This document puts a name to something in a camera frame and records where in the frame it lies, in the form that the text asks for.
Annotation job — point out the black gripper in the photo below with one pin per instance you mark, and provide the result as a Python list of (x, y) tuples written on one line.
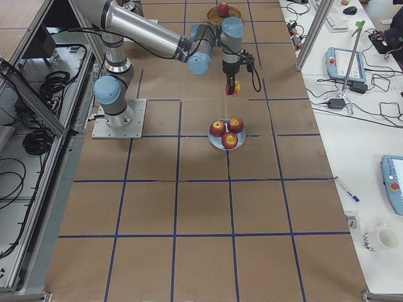
[(229, 71)]

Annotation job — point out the yellow-red apple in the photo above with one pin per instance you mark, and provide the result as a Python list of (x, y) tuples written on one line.
[(237, 89)]

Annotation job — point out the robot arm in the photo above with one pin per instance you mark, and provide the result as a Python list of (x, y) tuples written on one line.
[(188, 79)]

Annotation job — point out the plate apple two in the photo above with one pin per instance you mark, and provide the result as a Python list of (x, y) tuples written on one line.
[(235, 125)]

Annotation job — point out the plate apple one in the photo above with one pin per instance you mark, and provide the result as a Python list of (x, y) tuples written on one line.
[(217, 128)]

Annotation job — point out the plate apple three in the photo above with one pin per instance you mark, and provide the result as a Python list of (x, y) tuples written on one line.
[(229, 140)]

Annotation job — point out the white plate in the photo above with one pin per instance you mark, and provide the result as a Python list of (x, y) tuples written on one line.
[(216, 141)]

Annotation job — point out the dark red basket apple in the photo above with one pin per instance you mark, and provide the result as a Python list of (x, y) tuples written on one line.
[(223, 9)]

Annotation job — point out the blue teach pendant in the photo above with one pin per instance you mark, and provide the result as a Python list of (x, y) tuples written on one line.
[(391, 167), (337, 63)]

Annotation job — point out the blue white pen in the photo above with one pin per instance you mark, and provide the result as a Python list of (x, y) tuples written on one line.
[(347, 189)]

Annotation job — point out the white mug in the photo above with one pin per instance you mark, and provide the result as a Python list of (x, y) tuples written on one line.
[(380, 239)]

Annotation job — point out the aluminium frame post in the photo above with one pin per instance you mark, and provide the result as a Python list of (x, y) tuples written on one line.
[(313, 33)]

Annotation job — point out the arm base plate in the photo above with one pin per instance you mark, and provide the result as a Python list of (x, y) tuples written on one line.
[(129, 124)]

